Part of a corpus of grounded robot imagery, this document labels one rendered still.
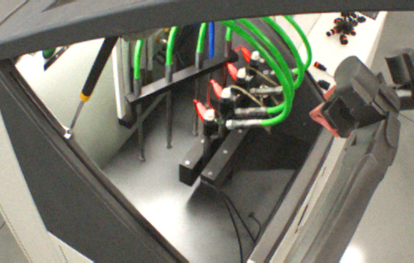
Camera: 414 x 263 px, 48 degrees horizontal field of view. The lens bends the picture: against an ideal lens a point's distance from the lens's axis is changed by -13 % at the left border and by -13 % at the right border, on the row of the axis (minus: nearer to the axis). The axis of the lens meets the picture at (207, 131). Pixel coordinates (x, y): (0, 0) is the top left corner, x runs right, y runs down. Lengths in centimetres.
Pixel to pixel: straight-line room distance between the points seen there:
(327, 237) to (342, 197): 7
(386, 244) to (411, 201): 31
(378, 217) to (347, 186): 185
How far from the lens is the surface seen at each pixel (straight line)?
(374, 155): 75
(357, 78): 78
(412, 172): 280
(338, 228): 67
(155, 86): 133
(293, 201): 133
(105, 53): 70
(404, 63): 101
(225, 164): 134
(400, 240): 253
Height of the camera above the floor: 205
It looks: 50 degrees down
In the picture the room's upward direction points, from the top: 4 degrees clockwise
